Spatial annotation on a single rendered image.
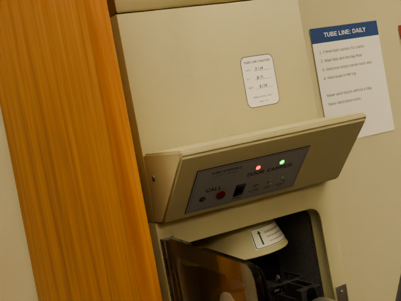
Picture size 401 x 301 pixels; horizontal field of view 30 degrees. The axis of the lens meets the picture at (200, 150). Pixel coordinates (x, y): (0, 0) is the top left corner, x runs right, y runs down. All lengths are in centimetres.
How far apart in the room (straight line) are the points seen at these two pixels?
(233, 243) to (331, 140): 22
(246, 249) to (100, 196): 27
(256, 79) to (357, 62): 73
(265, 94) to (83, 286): 41
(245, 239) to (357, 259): 71
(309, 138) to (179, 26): 25
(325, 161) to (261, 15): 25
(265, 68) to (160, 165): 26
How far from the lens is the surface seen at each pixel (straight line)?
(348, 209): 183
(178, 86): 110
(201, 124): 111
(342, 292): 126
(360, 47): 188
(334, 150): 115
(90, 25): 96
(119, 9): 108
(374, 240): 188
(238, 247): 118
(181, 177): 99
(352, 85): 185
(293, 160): 110
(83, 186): 108
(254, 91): 116
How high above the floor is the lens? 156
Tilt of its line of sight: 3 degrees down
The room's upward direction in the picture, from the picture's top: 10 degrees counter-clockwise
